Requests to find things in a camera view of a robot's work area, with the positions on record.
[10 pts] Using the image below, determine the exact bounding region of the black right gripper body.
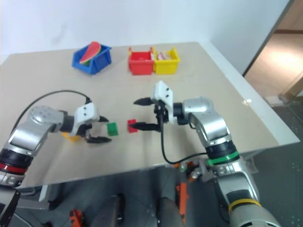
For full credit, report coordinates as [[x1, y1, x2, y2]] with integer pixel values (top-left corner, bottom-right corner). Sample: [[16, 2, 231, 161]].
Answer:
[[153, 100, 170, 126]]

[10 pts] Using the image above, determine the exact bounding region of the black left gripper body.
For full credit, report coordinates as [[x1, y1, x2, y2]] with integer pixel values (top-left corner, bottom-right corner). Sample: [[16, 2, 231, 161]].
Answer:
[[79, 123, 95, 143]]

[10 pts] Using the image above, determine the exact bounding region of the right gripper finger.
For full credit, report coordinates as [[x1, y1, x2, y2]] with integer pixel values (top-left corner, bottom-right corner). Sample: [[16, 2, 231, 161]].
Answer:
[[130, 122, 162, 132], [133, 97, 156, 106]]

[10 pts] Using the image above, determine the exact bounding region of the green cube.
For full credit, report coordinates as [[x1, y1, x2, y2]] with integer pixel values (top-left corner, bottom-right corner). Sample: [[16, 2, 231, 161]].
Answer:
[[106, 121, 120, 138]]

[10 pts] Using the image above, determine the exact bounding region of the yellow cube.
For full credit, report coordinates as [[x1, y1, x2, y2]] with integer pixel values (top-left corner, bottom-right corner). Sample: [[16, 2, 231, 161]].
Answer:
[[61, 131, 81, 143]]

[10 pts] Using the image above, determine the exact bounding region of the red cube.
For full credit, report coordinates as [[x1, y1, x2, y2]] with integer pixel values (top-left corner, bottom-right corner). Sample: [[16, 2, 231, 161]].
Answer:
[[127, 119, 139, 134]]

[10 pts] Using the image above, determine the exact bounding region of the red plastic storage bin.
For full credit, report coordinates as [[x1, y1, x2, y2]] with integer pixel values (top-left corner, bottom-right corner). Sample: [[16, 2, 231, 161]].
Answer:
[[128, 46, 155, 76]]

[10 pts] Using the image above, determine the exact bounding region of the yellow plastic storage bin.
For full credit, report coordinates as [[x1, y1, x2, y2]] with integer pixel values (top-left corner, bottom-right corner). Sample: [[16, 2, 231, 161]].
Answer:
[[151, 46, 181, 75]]

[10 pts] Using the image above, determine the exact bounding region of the white and red toy item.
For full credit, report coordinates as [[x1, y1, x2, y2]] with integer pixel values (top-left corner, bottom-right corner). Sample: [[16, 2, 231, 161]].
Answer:
[[155, 50, 173, 61]]

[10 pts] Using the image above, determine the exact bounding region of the blue plastic storage bin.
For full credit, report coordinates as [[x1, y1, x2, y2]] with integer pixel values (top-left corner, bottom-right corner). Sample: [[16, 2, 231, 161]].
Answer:
[[71, 43, 113, 76]]

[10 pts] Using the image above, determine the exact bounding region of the toy watermelon slice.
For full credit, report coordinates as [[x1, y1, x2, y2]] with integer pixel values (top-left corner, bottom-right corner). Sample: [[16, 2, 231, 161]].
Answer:
[[79, 41, 103, 65]]

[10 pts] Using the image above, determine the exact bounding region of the tall orange clamp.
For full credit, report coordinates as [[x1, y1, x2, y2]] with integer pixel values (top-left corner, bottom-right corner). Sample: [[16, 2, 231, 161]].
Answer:
[[175, 183, 189, 218]]

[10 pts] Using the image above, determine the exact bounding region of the small orange red clamp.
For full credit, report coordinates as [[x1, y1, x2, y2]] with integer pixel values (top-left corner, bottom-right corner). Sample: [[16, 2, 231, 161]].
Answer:
[[69, 209, 85, 227]]

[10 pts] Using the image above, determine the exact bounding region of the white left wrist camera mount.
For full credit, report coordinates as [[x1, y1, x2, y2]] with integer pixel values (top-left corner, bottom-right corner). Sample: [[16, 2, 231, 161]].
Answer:
[[74, 103, 100, 137]]

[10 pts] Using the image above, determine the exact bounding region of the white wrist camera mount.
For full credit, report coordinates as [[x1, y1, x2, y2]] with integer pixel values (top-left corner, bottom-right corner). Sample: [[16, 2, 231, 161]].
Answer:
[[151, 80, 177, 124], [74, 103, 100, 137]]

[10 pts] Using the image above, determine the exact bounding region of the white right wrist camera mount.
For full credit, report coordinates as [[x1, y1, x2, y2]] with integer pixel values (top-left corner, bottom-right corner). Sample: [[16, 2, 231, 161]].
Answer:
[[151, 80, 177, 124]]

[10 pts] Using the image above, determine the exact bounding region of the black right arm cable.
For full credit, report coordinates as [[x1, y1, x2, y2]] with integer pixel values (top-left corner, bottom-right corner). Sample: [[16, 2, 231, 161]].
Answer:
[[159, 100, 209, 165]]

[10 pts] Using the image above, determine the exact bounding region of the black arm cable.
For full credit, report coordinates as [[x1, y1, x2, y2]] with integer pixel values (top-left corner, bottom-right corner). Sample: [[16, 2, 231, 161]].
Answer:
[[13, 89, 92, 130], [159, 100, 209, 165]]

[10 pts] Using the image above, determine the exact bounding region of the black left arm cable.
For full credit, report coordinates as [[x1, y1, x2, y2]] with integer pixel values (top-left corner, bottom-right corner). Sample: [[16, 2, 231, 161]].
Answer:
[[13, 89, 92, 130]]

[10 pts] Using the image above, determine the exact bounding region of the grey door frame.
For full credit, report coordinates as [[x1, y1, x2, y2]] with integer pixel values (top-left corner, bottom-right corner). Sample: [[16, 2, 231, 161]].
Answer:
[[242, 0, 303, 77]]

